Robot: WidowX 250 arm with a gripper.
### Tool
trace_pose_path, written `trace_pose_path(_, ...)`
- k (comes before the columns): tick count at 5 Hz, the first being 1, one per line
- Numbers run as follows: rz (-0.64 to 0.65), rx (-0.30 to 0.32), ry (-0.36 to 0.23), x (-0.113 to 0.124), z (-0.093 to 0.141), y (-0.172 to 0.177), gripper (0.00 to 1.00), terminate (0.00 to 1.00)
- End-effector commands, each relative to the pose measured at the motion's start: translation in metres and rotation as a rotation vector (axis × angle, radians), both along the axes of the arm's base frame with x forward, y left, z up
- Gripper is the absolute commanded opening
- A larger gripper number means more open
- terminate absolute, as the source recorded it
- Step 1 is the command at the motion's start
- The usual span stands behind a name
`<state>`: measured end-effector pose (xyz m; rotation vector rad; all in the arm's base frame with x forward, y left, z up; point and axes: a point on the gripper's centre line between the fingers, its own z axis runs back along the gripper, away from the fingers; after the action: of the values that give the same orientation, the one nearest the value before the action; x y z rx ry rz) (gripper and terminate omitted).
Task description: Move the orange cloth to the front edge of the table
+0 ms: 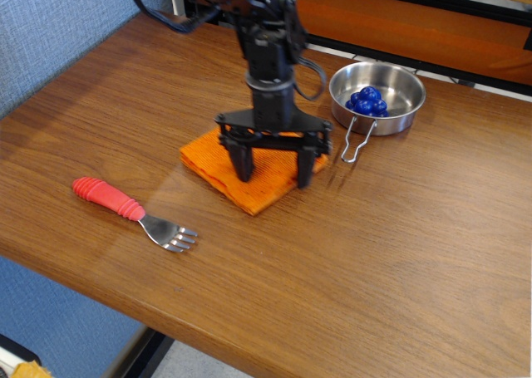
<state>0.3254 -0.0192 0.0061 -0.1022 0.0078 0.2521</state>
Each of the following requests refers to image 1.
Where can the orange panel black frame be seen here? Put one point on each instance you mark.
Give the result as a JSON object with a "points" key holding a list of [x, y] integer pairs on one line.
{"points": [[471, 41]]}

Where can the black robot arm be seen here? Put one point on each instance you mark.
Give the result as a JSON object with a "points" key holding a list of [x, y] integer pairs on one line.
{"points": [[272, 40]]}

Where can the yellow black object corner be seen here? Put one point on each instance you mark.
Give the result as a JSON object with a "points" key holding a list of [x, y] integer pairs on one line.
{"points": [[18, 361]]}

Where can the black table leg frame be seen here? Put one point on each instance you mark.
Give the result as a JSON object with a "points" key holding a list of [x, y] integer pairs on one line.
{"points": [[141, 356]]}

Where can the red-handled metal fork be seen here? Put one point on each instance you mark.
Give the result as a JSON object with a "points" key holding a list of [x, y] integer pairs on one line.
{"points": [[170, 236]]}

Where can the orange cloth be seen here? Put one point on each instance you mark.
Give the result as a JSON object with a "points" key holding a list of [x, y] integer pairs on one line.
{"points": [[275, 173]]}

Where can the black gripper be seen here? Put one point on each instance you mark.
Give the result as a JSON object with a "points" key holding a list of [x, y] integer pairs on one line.
{"points": [[274, 122]]}

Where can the steel pan with handle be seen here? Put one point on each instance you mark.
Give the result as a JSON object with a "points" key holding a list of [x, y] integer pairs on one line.
{"points": [[403, 92]]}

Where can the blue toy grapes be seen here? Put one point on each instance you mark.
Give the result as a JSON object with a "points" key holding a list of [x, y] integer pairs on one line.
{"points": [[368, 101]]}

